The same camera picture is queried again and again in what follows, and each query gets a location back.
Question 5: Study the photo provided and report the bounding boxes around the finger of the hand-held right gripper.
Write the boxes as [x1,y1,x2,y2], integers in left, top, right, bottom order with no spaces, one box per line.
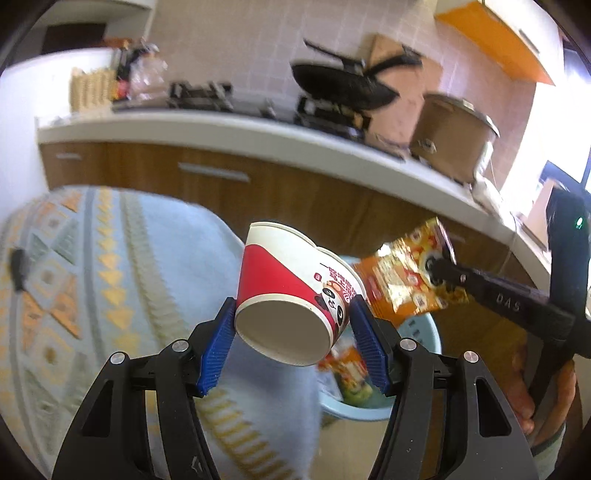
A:
[425,256,574,343]

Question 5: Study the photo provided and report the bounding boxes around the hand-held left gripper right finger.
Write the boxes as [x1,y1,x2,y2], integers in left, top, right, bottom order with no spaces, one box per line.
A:
[349,295,541,480]

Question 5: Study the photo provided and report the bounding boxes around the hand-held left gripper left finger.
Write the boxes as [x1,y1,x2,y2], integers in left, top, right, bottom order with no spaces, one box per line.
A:
[51,298,237,480]

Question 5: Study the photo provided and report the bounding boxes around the orange snack packet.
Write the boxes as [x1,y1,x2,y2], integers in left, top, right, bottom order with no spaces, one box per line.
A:
[318,346,376,404]
[353,217,469,319]

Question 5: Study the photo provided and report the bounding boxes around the light blue perforated plastic basket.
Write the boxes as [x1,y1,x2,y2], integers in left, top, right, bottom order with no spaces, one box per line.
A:
[318,254,441,422]

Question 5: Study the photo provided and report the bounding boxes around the red white instant noodle cup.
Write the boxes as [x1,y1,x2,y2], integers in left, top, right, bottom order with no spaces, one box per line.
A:
[234,222,365,366]

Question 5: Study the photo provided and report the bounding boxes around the person's right hand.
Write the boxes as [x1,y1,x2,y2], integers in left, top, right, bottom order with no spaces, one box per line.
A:
[510,342,579,444]

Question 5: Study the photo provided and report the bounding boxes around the white plastic bag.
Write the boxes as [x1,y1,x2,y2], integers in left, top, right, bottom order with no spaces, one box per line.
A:
[470,176,506,219]

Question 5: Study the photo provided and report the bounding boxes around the blue patterned blanket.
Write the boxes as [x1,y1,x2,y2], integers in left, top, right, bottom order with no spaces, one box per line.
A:
[0,185,324,480]

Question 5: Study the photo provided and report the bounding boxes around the brown rice cooker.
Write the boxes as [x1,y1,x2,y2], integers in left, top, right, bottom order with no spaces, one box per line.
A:
[407,92,501,185]

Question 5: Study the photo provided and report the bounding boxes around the wooden kitchen cabinet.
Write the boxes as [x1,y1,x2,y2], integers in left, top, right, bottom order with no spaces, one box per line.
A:
[36,111,555,333]

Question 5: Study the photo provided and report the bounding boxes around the small black object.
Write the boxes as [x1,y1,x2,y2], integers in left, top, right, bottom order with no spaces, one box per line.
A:
[10,248,32,292]

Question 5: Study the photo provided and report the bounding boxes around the cardboard box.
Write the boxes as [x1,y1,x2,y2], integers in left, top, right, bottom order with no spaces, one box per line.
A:
[365,33,445,151]

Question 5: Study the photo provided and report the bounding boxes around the black gas stove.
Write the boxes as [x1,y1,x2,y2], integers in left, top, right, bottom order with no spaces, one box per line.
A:
[113,80,409,160]

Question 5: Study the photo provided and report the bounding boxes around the black wok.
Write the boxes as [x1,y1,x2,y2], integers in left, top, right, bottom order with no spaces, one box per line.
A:
[290,39,423,112]

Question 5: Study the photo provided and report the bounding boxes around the clear plastic bag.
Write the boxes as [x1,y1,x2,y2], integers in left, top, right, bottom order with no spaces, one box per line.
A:
[130,44,169,101]

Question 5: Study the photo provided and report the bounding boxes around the woven wicker basket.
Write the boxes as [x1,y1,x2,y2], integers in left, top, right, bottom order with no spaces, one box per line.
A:
[69,67,116,112]

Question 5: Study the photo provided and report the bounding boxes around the dark bottle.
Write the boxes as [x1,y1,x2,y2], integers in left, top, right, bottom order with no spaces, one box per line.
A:
[115,46,136,95]

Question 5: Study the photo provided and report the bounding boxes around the orange wall cabinet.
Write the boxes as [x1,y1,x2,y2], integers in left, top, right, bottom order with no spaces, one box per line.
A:
[434,0,557,87]

